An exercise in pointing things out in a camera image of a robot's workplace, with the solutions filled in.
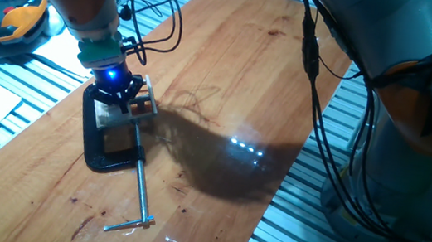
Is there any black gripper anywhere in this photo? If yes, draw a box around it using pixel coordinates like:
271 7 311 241
84 57 148 117

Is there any small wooden window frame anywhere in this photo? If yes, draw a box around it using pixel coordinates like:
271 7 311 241
90 67 163 137

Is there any black C-clamp with steel screw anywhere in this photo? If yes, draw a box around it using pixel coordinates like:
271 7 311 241
65 82 172 238

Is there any glossy brown wooden board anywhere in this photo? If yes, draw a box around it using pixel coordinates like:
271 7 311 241
0 0 361 242

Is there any black pendant cable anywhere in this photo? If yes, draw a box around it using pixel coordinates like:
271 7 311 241
17 51 95 80

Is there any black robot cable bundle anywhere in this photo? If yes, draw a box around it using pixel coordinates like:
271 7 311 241
85 0 432 242

